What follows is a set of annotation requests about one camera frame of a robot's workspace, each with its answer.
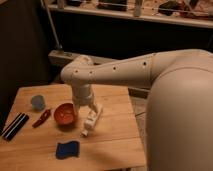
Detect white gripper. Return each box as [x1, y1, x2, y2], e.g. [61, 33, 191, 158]
[72, 95, 103, 137]

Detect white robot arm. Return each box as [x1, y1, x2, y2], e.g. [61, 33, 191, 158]
[61, 49, 213, 171]

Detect orange ceramic bowl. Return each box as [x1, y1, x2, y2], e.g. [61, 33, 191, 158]
[54, 103, 77, 126]

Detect light blue ceramic cup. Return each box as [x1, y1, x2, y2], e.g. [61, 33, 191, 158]
[31, 95, 45, 111]

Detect blue cloth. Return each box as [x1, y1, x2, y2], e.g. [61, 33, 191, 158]
[55, 141, 80, 159]

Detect black striped rectangular block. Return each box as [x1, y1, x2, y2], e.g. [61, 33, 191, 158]
[1, 113, 29, 141]

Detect metal pole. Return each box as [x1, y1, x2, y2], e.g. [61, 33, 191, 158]
[43, 0, 63, 52]

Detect wooden shelf with clutter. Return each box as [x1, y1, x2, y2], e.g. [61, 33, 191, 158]
[44, 0, 213, 29]

